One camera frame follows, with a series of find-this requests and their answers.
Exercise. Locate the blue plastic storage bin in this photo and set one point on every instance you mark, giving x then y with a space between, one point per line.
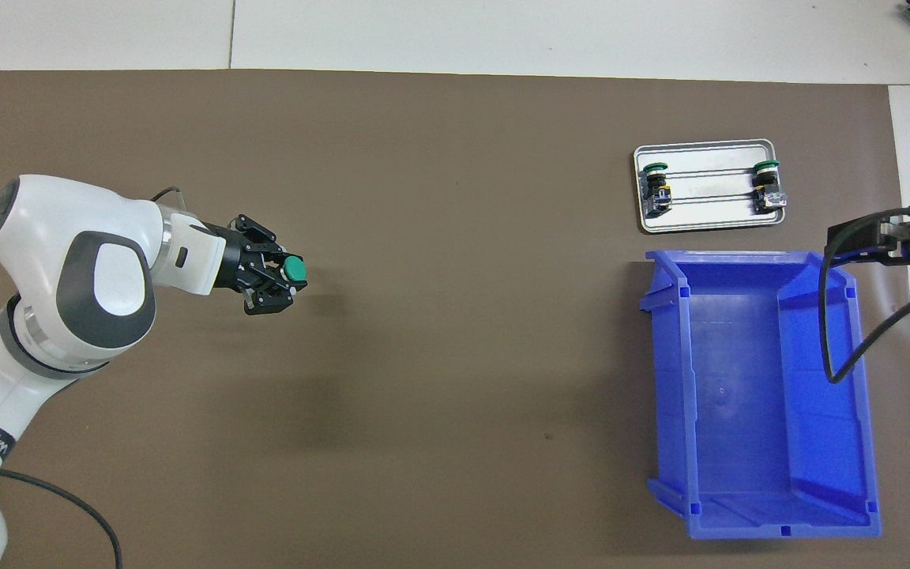
739 395

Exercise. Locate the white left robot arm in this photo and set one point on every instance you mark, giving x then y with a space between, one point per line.
68 237

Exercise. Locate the brown table mat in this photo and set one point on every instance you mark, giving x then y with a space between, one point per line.
463 474

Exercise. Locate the grey metal tray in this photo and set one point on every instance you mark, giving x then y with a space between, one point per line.
708 213

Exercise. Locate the green push button switch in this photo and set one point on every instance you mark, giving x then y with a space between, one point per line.
294 269
768 190
656 194

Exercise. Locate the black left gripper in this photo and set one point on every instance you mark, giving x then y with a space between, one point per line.
235 261

